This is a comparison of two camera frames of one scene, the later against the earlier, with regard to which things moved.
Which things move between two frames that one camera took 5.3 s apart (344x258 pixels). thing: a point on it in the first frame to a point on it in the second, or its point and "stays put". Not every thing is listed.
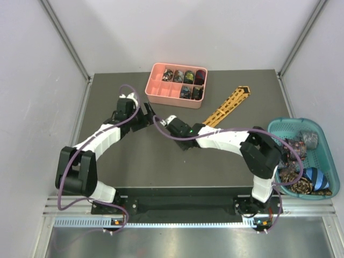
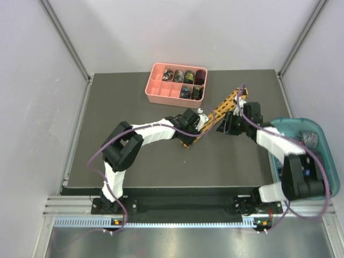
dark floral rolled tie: [178, 76] stays put
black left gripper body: [140, 121] to [192, 130]
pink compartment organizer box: [169, 92] stays put
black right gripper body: [182, 144] to [235, 125]
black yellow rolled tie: [197, 92] stays put
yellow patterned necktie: [230, 104] stays put
